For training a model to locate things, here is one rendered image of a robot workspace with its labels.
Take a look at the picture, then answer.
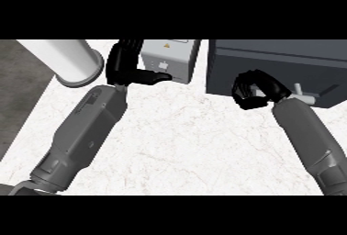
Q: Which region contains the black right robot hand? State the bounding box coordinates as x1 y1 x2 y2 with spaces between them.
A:
230 69 292 111

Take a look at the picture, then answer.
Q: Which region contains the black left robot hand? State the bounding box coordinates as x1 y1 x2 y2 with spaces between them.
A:
105 39 174 86

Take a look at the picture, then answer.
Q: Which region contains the white cylindrical cup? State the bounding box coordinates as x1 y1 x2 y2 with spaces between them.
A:
16 39 106 89

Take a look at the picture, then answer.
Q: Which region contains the dark grey box appliance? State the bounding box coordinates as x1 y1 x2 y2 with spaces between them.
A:
205 39 347 109

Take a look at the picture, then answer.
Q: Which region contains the white appliance lever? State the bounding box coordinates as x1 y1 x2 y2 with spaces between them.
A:
250 83 318 104

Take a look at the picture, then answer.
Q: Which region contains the pale grey box appliance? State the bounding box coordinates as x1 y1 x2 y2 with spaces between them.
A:
140 39 202 84

